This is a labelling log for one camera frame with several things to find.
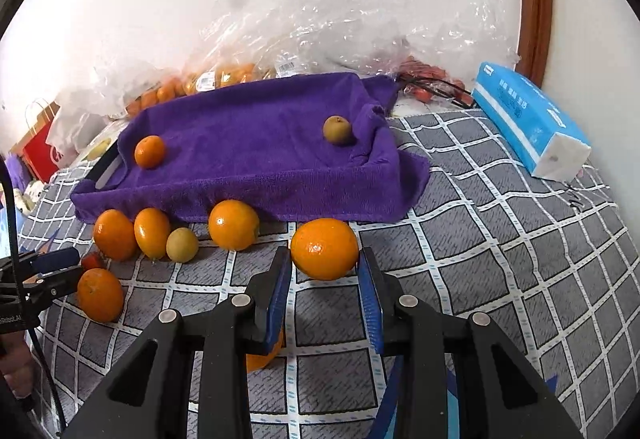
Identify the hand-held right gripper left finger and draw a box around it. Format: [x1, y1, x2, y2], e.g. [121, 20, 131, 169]
[62, 246, 293, 439]

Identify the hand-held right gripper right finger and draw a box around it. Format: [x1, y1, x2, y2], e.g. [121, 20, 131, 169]
[357, 246, 583, 439]

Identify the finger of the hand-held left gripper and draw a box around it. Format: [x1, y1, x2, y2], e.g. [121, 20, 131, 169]
[0, 267, 86, 300]
[0, 246, 81, 272]

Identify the orange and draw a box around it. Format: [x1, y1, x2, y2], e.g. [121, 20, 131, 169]
[133, 208, 172, 260]
[245, 326, 285, 372]
[134, 135, 167, 170]
[208, 200, 260, 251]
[76, 268, 125, 323]
[93, 209, 138, 262]
[290, 218, 361, 281]

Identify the black tray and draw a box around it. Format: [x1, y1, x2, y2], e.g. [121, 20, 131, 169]
[90, 142, 128, 192]

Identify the yellow-green round fruit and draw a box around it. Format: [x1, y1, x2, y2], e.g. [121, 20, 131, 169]
[322, 116, 355, 146]
[166, 227, 200, 264]

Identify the clear bag of yellow-green fruits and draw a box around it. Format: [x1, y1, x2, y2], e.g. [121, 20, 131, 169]
[272, 0, 401, 80]

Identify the person's left hand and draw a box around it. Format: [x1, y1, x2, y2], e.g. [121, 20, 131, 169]
[0, 333, 37, 397]

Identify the red paper bag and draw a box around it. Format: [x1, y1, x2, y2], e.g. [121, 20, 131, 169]
[20, 99, 76, 182]

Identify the white fruit-printed box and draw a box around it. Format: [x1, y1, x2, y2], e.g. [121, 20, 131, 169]
[75, 136, 123, 170]

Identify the grey checkered bedsheet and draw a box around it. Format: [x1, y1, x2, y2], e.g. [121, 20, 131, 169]
[17, 106, 640, 439]

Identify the white plastic bag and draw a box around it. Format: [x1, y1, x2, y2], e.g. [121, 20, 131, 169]
[47, 104, 126, 155]

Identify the purple towel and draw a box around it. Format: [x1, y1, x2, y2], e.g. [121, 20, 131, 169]
[70, 72, 431, 225]

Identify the clear bag of small tangerines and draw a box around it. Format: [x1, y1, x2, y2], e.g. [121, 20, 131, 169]
[95, 56, 188, 120]

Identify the clear bag of oranges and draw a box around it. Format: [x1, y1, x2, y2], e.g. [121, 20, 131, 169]
[182, 32, 281, 95]

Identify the clear bag of cherry tomatoes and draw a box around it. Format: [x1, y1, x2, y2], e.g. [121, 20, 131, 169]
[390, 0, 521, 105]

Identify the blue tissue pack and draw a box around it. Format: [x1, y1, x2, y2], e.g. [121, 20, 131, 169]
[471, 62, 592, 182]

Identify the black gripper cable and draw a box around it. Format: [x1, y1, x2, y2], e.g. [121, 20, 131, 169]
[0, 156, 68, 435]

